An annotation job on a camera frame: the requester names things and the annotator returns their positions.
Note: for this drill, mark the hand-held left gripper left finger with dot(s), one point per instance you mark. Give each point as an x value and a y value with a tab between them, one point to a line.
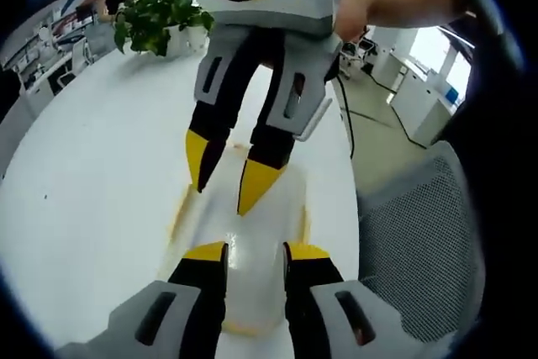
189	313

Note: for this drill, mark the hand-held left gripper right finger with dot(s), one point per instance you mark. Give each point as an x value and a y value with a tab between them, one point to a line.
319	315

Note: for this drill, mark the clear container with yellow buckle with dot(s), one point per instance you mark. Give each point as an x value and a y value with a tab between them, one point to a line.
256	241

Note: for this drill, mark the white office chair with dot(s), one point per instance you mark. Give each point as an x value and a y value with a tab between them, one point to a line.
351	58

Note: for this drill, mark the green potted plant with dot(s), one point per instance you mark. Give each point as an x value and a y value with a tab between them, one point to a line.
147	22

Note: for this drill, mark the grey mesh office chair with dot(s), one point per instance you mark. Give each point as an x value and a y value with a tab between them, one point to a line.
412	241

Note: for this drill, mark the white desk cabinet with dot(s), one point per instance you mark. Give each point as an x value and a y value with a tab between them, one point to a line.
420	102

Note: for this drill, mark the white storage shelf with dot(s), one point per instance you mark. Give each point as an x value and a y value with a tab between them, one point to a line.
38	52

